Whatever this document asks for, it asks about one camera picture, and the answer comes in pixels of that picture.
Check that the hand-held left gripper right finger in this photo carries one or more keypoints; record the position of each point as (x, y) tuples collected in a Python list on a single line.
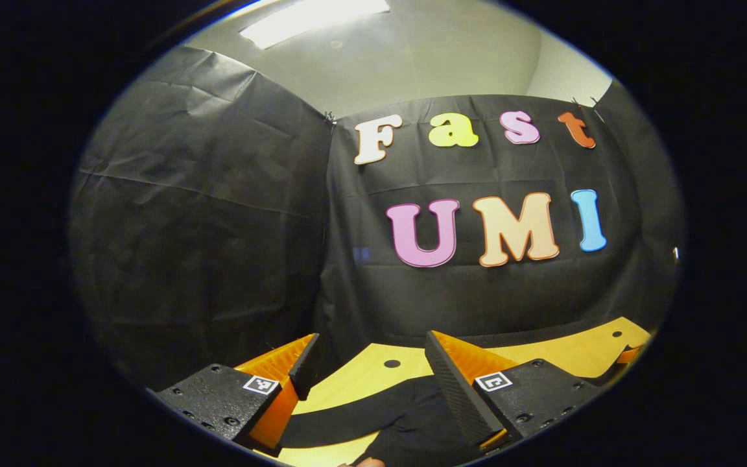
[(454, 389)]

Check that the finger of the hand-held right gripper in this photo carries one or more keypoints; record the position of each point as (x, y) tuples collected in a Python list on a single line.
[(631, 355)]

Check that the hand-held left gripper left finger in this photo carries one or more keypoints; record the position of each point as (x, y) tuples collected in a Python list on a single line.
[(304, 370)]

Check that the black buttoned garment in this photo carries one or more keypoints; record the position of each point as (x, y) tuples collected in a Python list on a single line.
[(412, 421)]

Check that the black backdrop cloth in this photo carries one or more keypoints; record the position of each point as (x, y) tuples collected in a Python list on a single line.
[(205, 246)]

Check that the ceiling light panel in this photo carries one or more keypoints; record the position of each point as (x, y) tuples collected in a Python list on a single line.
[(308, 18)]

